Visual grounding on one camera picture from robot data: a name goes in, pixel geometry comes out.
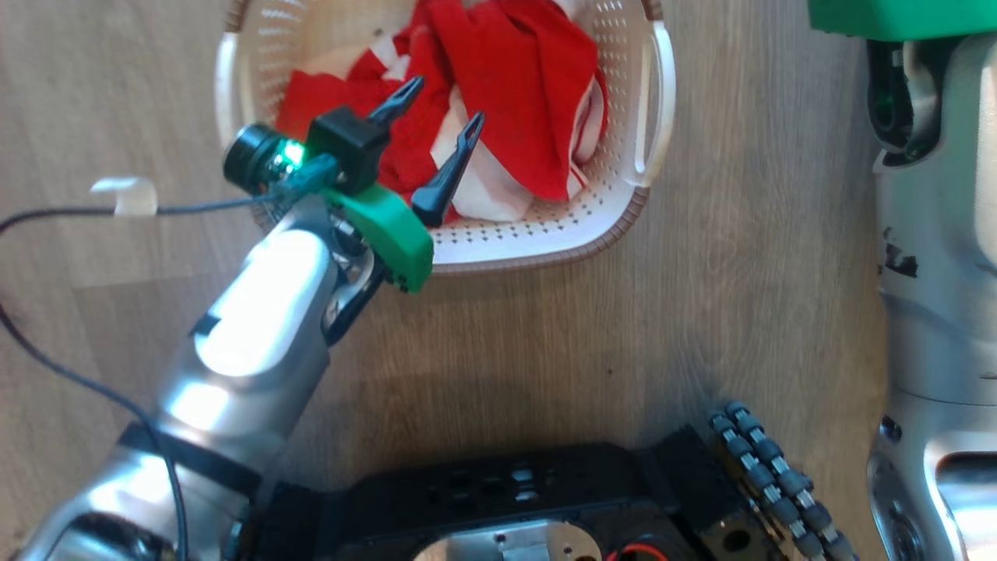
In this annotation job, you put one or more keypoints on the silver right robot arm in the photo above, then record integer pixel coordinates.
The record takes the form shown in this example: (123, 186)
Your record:
(935, 312)

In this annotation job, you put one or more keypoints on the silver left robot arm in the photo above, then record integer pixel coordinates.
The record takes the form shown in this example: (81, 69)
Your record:
(257, 312)

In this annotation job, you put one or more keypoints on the red and white clothing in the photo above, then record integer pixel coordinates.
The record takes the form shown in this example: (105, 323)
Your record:
(506, 78)

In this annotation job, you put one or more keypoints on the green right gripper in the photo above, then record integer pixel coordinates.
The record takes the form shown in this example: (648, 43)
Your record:
(896, 17)

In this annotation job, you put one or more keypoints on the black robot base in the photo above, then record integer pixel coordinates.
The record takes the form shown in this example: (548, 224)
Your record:
(483, 491)

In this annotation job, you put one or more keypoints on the cream perforated laundry basket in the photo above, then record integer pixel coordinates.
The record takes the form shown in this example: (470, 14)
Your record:
(545, 234)

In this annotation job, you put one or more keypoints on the black round wrist camera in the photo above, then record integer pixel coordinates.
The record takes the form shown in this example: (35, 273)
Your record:
(251, 157)

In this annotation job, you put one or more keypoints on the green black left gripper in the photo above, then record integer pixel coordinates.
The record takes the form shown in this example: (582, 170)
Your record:
(389, 234)

